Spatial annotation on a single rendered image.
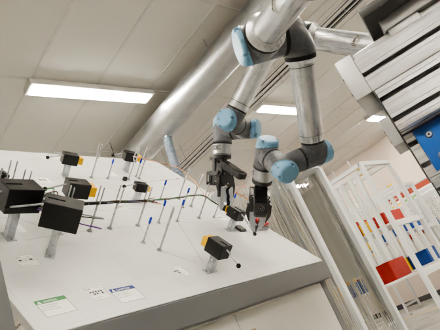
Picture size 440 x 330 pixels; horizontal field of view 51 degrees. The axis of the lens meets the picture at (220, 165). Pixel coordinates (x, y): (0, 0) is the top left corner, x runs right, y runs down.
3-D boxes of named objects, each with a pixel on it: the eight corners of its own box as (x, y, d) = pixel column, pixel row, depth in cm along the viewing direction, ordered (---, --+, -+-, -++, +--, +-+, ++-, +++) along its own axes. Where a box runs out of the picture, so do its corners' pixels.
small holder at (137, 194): (116, 195, 168) (122, 177, 167) (139, 198, 173) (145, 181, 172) (120, 200, 164) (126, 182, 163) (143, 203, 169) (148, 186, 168)
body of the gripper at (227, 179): (218, 186, 184) (219, 157, 185) (235, 186, 178) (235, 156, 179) (205, 186, 178) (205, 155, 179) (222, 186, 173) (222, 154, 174)
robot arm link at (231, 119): (298, 3, 152) (230, 135, 156) (308, 17, 161) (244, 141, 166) (270, -6, 157) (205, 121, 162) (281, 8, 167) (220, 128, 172)
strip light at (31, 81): (155, 94, 469) (152, 89, 472) (31, 84, 381) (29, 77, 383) (147, 104, 480) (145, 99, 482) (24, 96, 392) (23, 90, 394)
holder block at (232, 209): (236, 221, 170) (239, 211, 169) (225, 215, 173) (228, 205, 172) (243, 221, 173) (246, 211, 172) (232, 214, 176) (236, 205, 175)
